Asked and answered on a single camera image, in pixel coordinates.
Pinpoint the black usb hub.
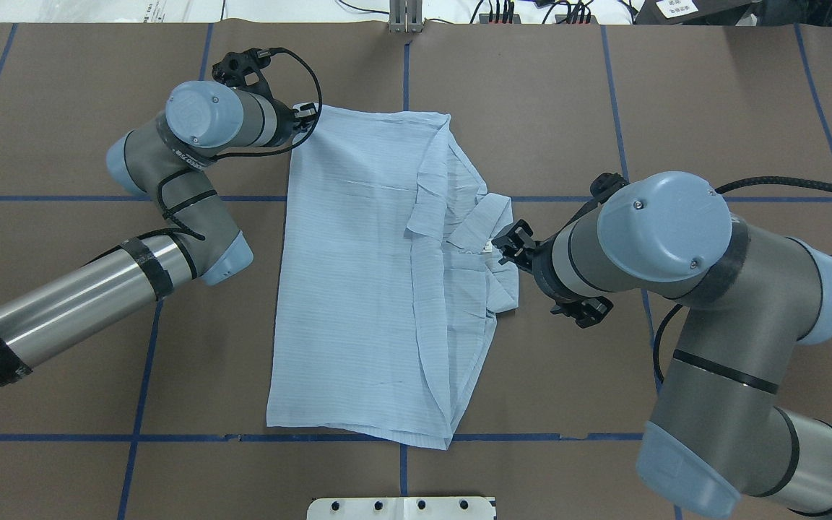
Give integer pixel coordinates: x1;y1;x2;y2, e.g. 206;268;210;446
469;1;521;25
536;1;598;25

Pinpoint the light blue button-up shirt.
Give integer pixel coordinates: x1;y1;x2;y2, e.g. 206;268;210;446
265;106;521;450

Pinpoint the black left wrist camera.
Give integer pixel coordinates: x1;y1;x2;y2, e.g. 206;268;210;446
212;48;274;100

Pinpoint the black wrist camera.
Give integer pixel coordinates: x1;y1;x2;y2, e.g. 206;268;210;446
589;172;628;205
212;48;274;100

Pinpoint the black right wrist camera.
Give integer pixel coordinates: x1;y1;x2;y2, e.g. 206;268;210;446
589;172;628;205

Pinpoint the white pedestal column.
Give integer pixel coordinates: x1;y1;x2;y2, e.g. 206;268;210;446
306;496;498;519

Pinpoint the aluminium frame post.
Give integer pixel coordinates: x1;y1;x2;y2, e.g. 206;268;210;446
389;0;425;34

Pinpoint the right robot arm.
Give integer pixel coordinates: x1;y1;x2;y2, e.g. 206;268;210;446
492;171;832;519

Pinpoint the black power adapter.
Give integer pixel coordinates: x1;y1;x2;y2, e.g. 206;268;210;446
633;1;762;26

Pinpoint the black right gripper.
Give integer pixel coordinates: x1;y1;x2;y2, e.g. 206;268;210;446
492;220;614;329

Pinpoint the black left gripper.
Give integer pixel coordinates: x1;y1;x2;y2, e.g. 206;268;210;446
272;101;320;147

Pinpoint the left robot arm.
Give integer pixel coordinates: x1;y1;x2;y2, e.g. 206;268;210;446
0;80;323;388

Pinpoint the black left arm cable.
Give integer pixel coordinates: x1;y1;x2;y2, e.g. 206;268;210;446
0;47;324;449

